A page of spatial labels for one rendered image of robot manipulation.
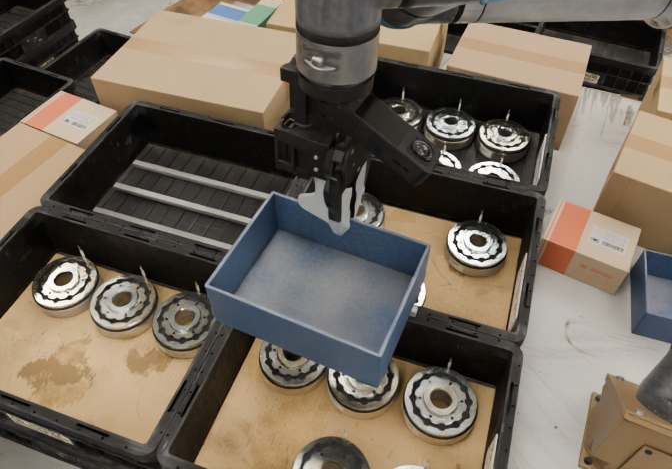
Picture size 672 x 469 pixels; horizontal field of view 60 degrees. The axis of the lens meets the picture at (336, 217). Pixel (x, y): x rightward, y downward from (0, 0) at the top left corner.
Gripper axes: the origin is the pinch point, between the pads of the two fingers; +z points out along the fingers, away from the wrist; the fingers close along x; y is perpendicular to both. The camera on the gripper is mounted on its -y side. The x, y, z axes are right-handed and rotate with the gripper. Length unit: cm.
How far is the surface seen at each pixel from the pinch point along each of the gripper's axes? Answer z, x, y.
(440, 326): 18.5, -5.0, -12.8
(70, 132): 25, -20, 72
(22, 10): 56, -97, 182
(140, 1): 98, -193, 215
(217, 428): 30.0, 17.2, 10.6
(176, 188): 28, -19, 44
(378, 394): 26.2, 4.2, -8.0
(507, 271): 27.0, -27.2, -18.7
